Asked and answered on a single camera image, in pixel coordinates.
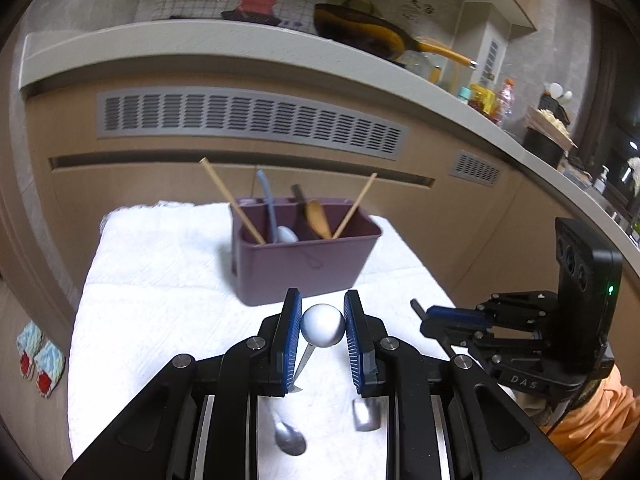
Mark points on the wooden spoon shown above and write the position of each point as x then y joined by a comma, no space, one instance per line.
318,220

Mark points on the white textured cloth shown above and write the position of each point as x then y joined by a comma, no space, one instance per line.
150,335

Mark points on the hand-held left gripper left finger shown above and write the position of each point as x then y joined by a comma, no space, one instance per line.
291,340

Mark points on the teal cup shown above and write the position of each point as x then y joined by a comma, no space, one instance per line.
465,94

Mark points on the wooden chopstick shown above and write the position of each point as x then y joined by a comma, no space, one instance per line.
230,197
357,200

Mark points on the small metal spoon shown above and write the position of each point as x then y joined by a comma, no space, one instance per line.
290,440

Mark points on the purple plastic utensil holder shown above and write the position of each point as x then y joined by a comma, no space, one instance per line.
305,275

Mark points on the small grey vent grille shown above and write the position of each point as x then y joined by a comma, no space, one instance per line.
475,167

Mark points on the white plastic spoon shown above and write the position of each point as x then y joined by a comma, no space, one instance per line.
322,325

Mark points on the large grey vent grille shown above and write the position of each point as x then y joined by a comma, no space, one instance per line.
250,120

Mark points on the beige kitchen counter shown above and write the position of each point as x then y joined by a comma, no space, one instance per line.
150,185

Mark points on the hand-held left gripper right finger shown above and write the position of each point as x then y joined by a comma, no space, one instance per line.
356,345

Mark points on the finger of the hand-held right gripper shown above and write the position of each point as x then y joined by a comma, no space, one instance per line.
520,360
457,315

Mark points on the clear plastic bottle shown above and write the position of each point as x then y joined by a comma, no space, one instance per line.
505,102

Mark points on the black pot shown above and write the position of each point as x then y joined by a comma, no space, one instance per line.
542,147

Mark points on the grey-blue silicone spoon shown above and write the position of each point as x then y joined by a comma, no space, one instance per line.
267,200

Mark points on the white soap dispenser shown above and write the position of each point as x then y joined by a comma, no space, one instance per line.
601,180

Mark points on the person's orange clothing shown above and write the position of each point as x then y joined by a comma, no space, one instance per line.
600,430

